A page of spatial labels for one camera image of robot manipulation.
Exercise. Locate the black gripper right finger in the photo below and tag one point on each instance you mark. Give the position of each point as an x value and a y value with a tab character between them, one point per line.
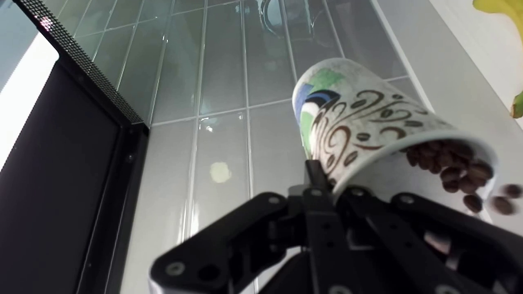
438	249

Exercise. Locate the yellow banana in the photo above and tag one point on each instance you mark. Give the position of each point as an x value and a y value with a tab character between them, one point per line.
513	11

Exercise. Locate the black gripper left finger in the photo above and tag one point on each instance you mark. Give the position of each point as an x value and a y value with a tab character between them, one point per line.
299	235

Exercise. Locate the patterned paper cup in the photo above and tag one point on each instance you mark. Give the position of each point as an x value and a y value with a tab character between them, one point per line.
366	132

